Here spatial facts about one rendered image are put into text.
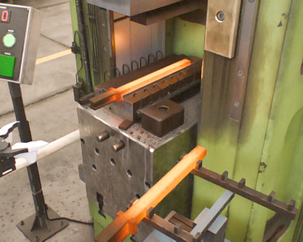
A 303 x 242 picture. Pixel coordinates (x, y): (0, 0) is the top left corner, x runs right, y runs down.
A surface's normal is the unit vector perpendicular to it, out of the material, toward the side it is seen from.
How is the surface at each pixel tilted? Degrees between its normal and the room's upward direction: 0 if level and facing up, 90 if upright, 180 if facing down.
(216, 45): 90
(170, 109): 0
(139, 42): 90
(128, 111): 90
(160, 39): 90
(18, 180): 0
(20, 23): 60
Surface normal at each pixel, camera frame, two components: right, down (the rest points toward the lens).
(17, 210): 0.00, -0.85
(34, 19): 0.94, 0.18
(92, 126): -0.71, 0.37
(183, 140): 0.70, 0.37
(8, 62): -0.30, 0.00
